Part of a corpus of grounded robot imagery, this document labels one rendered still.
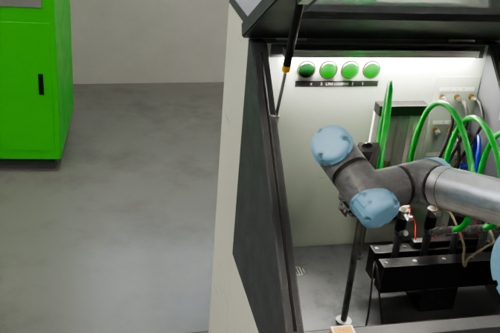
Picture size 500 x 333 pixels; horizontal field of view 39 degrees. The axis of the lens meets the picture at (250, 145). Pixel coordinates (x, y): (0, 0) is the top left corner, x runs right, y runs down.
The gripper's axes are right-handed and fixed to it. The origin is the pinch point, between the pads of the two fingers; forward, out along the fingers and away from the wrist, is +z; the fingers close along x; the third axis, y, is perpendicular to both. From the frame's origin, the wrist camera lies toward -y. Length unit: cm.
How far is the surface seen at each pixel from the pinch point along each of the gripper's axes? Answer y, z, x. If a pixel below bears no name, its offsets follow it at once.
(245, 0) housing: -56, -1, -45
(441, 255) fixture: 0.4, 35.8, 8.7
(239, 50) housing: -41, 1, -44
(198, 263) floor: -16, 148, -125
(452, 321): 19.2, 24.2, 14.9
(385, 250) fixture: 2.4, 29.8, -4.2
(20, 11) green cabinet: -122, 82, -228
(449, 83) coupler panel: -46, 28, 7
